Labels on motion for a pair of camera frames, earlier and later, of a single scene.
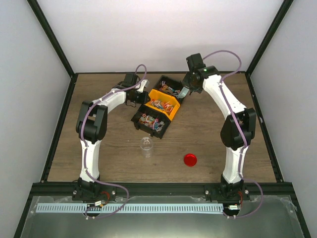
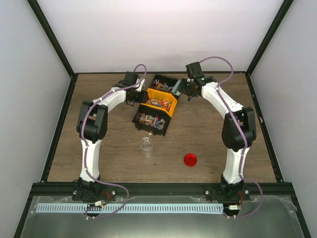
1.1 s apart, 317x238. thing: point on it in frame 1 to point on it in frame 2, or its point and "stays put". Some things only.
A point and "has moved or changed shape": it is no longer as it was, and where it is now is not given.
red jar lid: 190,160 stays put
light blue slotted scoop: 183,93 has moved or changed shape
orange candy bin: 163,102 has moved or changed shape
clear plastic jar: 146,144 stays put
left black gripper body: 138,99 stays put
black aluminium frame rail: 153,190 stays put
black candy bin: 169,86 has moved or changed shape
